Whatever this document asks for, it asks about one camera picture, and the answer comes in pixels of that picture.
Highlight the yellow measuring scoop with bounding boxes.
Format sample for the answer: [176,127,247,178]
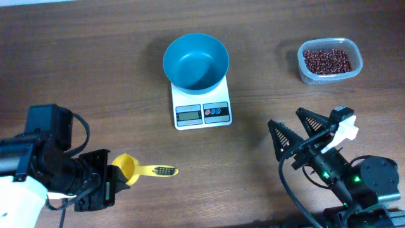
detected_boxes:
[112,153,178,186]

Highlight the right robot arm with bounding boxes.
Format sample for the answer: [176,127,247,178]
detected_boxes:
[268,106,404,227]

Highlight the clear plastic container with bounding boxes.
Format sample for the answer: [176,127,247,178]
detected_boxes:
[297,37,363,85]

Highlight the red beans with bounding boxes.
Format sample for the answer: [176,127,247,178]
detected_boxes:
[303,49,352,75]

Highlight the white digital kitchen scale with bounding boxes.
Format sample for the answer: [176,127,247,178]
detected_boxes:
[171,77,233,130]

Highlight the blue plastic bowl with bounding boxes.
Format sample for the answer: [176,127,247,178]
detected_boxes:
[163,33,230,95]

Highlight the black left camera cable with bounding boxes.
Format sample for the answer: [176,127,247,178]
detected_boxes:
[46,113,96,228]

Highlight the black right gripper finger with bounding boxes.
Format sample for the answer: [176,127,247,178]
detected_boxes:
[268,120,304,162]
[296,108,328,137]

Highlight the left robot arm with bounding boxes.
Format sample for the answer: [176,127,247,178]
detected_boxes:
[1,104,129,227]

